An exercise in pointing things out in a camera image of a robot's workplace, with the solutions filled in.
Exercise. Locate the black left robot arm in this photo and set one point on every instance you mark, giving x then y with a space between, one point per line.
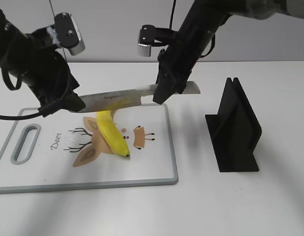
32 59

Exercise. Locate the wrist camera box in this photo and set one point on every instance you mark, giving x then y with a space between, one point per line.
64 33
151 36

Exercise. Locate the white grey-rimmed cutting board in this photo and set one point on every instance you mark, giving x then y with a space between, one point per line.
66 151

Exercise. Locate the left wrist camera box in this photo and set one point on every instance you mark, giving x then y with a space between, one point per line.
64 33

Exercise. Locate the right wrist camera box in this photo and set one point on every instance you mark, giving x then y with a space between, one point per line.
151 36

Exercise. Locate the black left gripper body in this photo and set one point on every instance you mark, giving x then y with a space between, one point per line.
54 85

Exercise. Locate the yellow plastic banana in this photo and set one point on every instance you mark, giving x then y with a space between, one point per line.
111 134

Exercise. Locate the white-handled kitchen knife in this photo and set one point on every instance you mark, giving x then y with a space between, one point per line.
116 99

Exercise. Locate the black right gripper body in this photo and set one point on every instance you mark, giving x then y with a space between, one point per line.
174 68

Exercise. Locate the black knife stand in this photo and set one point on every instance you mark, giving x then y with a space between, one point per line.
234 130

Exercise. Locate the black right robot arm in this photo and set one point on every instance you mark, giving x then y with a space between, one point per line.
186 46

